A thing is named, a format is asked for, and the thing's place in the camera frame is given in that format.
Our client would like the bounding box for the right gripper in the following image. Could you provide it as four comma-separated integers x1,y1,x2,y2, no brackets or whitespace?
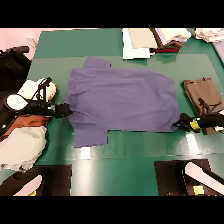
172,112,202,133

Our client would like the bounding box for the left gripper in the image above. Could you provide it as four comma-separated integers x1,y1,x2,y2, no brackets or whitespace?
49,102,74,119

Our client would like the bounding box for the purple T-shirt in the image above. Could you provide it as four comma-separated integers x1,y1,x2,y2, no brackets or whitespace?
65,55,181,149

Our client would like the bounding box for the orange-brown garment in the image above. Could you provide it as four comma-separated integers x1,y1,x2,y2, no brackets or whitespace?
0,115,50,142

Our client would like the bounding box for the grey garment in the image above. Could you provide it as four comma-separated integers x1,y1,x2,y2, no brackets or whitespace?
0,125,48,173

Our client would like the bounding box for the black garment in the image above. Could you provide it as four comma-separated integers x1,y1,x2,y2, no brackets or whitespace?
0,46,33,102

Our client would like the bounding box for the red garment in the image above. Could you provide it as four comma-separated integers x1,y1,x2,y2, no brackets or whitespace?
154,47,181,54

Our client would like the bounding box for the dark brown garment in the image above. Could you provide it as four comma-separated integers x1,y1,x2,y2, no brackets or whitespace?
150,28,184,50

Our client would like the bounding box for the white garment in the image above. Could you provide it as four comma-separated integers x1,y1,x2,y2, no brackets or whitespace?
121,28,152,61

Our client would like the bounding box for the cream garment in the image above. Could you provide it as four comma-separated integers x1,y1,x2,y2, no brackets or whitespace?
155,28,193,44

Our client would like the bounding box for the pale pink garment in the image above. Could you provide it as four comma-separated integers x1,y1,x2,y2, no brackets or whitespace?
193,28,224,44

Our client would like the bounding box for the beige garment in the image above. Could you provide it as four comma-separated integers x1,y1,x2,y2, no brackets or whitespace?
127,28,158,50

